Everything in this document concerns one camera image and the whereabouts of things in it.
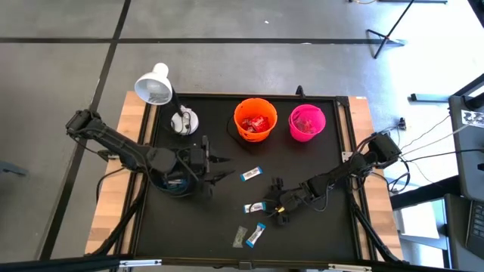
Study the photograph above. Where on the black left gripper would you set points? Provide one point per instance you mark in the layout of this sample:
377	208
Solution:
207	168

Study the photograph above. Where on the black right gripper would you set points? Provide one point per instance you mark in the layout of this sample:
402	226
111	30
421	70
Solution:
291	198

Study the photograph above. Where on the white blue chocolate bar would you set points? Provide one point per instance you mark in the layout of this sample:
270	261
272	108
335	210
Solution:
256	234
175	184
251	174
255	207

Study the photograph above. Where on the clear green candy wrapper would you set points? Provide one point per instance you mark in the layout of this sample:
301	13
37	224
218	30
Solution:
239	237

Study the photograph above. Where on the red candy pack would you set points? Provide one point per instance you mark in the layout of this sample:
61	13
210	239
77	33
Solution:
261	122
247	124

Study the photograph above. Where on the clear pinkish candy wrapper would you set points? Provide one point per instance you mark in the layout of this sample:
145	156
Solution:
304	124

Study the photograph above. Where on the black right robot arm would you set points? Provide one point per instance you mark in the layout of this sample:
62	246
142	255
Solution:
351	166

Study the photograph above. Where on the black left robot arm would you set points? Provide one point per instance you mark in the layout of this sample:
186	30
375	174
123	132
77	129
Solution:
121	145

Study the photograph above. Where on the orange pumpkin bucket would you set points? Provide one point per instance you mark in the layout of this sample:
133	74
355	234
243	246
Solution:
246	109

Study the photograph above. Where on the black plastic bucket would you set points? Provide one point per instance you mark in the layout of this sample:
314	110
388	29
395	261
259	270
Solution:
159	185

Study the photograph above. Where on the pink plastic bucket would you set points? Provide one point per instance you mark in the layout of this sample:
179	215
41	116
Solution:
317	113

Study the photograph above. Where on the white desk lamp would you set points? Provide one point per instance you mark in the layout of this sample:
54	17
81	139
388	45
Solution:
153	87

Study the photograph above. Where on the black table clamp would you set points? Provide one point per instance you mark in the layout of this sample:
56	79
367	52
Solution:
300	90

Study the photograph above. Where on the black support beam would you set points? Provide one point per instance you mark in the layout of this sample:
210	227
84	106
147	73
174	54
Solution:
423	195

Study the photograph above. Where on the small black plug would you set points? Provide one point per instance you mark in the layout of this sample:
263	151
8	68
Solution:
402	122

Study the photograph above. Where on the grey side desk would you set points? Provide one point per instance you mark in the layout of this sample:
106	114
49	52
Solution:
467	151

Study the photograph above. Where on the black floor tripod stand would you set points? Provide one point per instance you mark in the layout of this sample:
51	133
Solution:
385	38

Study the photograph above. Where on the dark laptop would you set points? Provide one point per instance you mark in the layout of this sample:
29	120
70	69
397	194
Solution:
477	226

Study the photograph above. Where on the grey chair foot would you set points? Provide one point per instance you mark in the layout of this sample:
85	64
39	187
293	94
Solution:
11	169

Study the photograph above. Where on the black white marker tag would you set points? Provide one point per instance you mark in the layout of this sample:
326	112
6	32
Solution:
472	118

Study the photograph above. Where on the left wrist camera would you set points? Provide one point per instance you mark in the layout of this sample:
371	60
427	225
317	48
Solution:
196	156

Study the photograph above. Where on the black table-level camera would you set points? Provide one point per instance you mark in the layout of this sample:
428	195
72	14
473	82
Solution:
245	265

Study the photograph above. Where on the white metal bracket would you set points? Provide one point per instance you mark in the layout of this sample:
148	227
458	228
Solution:
349	156

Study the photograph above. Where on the silver metal bracket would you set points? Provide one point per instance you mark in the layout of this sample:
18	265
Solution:
349	267
140	262

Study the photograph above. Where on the black aluminium frame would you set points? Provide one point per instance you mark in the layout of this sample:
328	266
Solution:
117	230

